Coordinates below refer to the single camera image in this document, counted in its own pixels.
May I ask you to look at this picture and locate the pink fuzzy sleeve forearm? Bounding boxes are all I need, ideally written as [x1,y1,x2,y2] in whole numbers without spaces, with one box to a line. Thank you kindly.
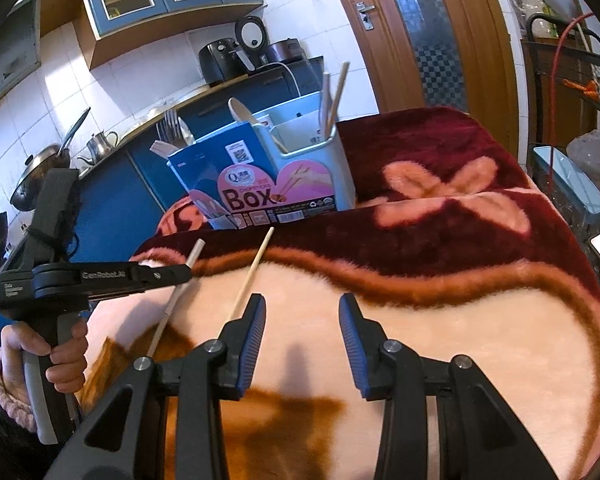
[0,346,40,434]

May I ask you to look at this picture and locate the blue lower kitchen cabinets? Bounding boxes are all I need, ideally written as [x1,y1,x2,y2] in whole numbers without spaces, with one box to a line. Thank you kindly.
[71,56,324,262]

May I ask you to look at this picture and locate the person's left hand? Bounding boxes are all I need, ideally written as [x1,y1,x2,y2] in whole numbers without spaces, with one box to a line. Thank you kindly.
[1,318,88,402]

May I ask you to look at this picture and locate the chopstick on blanket right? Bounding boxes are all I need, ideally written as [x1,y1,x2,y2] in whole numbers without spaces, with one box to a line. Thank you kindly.
[226,226,275,322]

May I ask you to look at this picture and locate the chopstick on blanket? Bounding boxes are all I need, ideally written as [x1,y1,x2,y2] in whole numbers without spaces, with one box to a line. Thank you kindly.
[226,226,275,322]
[146,240,206,359]

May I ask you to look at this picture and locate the wok with lid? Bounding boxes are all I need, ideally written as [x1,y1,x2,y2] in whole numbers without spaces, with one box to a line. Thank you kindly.
[9,107,91,211]

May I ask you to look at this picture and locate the chopstick on blanket left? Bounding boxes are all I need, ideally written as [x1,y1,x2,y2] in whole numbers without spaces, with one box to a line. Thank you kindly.
[146,240,206,359]

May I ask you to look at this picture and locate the steel teapot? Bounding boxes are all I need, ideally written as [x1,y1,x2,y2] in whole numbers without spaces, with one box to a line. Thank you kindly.
[78,131,119,166]

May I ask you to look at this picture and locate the wooden fork in box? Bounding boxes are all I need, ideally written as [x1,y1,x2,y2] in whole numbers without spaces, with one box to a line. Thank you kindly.
[149,140,180,159]

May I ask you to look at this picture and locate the red floral fleece blanket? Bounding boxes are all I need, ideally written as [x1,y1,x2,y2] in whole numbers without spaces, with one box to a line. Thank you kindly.
[79,107,600,479]

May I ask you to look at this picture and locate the steel fork in box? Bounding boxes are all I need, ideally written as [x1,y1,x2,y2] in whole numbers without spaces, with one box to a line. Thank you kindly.
[156,110,187,148]

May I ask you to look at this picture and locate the steel spoon in box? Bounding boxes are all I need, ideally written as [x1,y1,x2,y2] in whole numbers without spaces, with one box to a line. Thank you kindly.
[178,118,195,145]

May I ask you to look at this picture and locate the blue utensil organizer box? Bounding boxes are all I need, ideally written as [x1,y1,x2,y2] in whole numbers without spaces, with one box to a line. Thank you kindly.
[166,92,355,230]

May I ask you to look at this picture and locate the light blue plastic crate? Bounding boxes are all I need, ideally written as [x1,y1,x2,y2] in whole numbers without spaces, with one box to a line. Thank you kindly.
[531,145,600,244]

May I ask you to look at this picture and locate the white spoon in box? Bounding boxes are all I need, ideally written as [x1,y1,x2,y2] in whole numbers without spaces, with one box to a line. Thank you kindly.
[227,98,288,154]

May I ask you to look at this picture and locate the black air fryer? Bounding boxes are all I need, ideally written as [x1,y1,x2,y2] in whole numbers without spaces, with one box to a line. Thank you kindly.
[198,38,247,87]

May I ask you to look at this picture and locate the chopstick in box left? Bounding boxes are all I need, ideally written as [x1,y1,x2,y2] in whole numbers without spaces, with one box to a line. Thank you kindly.
[318,72,330,141]

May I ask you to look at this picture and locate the chopstick in box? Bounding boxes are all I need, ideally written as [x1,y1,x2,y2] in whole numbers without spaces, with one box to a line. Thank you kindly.
[325,61,350,137]
[318,72,330,141]

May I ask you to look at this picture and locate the open rice cooker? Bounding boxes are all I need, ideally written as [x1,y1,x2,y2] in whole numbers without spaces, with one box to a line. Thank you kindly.
[234,15,306,72]

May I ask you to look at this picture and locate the chopstick in box right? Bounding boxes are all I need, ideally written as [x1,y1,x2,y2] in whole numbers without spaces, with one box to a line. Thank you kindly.
[325,61,350,137]

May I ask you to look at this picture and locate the wooden door with glass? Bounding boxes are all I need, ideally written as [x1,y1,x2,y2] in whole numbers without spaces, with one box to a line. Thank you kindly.
[340,0,521,156]

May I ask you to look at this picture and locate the blue upper wall cabinet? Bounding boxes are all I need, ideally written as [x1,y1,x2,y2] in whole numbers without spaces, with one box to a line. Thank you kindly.
[0,0,263,99]

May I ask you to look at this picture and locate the white power cable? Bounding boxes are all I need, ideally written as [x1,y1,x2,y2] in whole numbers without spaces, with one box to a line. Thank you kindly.
[258,62,304,100]

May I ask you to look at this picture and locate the black wire rack cart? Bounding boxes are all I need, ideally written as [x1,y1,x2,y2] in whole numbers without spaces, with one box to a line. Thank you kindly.
[522,11,600,302]

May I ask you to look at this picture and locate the silver door handle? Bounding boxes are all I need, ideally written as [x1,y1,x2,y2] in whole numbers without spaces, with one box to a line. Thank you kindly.
[355,1,376,30]

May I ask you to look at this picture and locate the red cable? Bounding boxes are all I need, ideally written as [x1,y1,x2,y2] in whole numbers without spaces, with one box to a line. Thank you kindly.
[547,11,598,172]

